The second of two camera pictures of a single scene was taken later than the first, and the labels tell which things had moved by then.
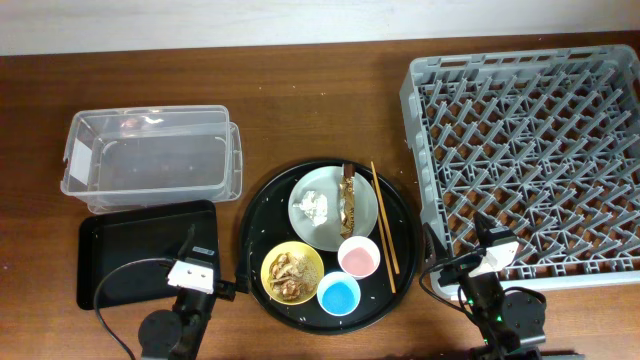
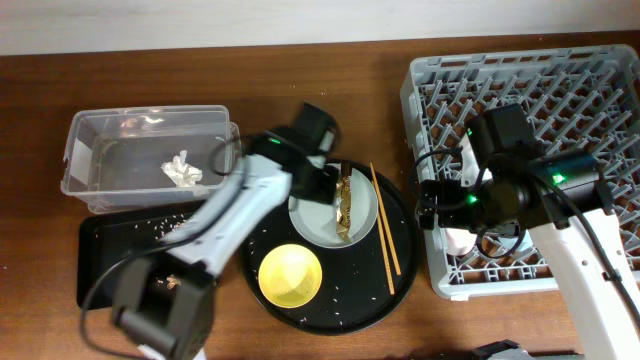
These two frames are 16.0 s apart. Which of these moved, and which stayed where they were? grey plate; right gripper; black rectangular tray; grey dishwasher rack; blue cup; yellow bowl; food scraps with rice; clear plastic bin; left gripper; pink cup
Moved: food scraps with rice; left gripper; pink cup; blue cup; right gripper
Stayed: clear plastic bin; yellow bowl; grey dishwasher rack; grey plate; black rectangular tray
